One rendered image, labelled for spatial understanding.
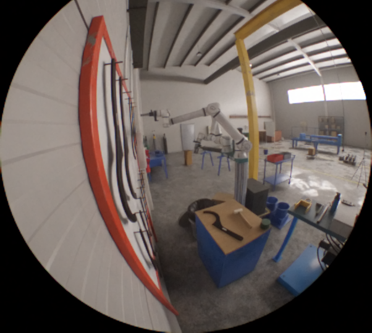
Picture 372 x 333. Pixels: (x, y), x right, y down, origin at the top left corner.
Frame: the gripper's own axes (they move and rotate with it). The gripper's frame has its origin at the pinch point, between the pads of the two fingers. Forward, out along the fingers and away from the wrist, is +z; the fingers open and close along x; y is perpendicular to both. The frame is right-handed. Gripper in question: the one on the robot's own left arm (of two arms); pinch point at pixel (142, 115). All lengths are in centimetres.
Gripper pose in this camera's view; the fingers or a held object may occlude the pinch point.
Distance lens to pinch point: 160.1
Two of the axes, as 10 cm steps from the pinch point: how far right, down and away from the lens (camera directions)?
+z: -9.5, 1.3, -2.9
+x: 3.1, 2.5, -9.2
